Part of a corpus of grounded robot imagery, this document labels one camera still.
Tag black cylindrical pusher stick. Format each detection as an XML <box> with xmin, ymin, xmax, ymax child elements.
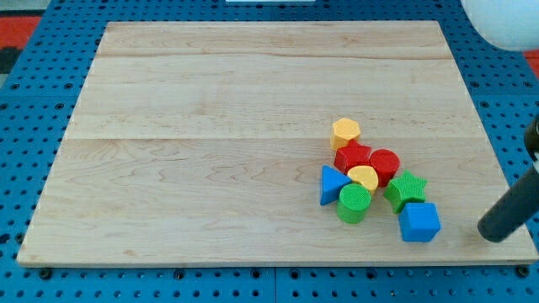
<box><xmin>478</xmin><ymin>167</ymin><xmax>538</xmax><ymax>242</ymax></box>

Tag blue cube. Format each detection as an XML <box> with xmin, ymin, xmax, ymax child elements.
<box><xmin>398</xmin><ymin>203</ymin><xmax>441</xmax><ymax>242</ymax></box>

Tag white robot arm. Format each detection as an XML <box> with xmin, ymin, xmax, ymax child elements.
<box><xmin>461</xmin><ymin>0</ymin><xmax>538</xmax><ymax>242</ymax></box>

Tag green star block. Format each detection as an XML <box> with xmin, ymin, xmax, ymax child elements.
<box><xmin>383</xmin><ymin>170</ymin><xmax>428</xmax><ymax>214</ymax></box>

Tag red cylinder block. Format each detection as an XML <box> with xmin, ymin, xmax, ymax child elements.
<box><xmin>370</xmin><ymin>149</ymin><xmax>401</xmax><ymax>188</ymax></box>

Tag yellow heart block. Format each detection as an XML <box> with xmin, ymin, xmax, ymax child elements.
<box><xmin>347</xmin><ymin>166</ymin><xmax>379</xmax><ymax>195</ymax></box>

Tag green cylinder block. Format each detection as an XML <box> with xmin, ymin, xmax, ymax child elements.
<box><xmin>336</xmin><ymin>183</ymin><xmax>371</xmax><ymax>224</ymax></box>

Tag red star block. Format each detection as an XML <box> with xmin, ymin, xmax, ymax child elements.
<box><xmin>334</xmin><ymin>141</ymin><xmax>372</xmax><ymax>174</ymax></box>

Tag yellow hexagon block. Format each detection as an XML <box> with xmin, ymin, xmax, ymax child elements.
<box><xmin>330</xmin><ymin>118</ymin><xmax>361</xmax><ymax>151</ymax></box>

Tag blue triangle block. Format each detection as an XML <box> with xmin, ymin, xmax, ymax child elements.
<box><xmin>320</xmin><ymin>165</ymin><xmax>351</xmax><ymax>205</ymax></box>

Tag wooden board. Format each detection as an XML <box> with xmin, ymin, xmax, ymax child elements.
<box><xmin>17</xmin><ymin>21</ymin><xmax>538</xmax><ymax>268</ymax></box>

